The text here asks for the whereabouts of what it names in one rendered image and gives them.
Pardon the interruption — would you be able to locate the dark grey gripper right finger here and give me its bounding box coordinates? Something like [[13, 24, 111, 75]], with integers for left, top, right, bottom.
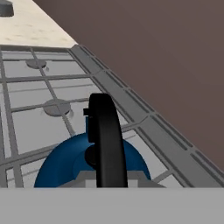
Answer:
[[127, 170, 165, 188]]

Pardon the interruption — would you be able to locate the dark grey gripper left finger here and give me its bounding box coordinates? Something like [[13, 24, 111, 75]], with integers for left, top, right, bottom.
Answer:
[[59, 170, 98, 188]]

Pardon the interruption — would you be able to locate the blue kettle with black handle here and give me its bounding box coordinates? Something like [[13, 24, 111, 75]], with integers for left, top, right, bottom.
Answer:
[[33, 93, 152, 188]]

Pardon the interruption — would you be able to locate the grey stove hob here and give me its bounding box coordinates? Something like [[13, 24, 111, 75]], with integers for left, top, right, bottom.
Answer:
[[0, 44, 224, 188]]

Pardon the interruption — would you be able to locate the dark grey pot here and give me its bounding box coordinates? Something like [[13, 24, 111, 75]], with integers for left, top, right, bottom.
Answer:
[[0, 0, 15, 18]]

